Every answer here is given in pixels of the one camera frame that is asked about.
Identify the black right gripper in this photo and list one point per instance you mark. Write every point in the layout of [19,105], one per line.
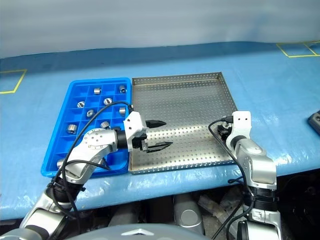
[222,132]

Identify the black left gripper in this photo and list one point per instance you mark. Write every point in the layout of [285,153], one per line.
[138,143]

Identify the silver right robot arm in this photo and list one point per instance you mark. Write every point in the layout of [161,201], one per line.
[257,160]

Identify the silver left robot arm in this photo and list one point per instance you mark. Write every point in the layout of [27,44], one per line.
[97,142]

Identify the blue compartment tray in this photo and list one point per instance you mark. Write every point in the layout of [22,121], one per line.
[82,87]

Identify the perforated steel tray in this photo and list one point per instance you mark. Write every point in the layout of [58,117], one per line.
[180,105]

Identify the grey rounded metal housing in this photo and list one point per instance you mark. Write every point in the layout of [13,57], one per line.
[122,218]
[186,215]

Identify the dark grey device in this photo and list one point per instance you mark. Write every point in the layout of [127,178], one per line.
[315,122]

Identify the grey robot torso cover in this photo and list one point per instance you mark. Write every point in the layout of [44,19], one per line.
[140,233]

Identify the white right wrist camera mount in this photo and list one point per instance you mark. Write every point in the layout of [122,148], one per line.
[241,122]

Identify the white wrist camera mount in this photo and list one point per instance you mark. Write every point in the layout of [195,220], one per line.
[132,125]
[241,122]

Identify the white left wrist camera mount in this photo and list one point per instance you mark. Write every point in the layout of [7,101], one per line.
[132,125]

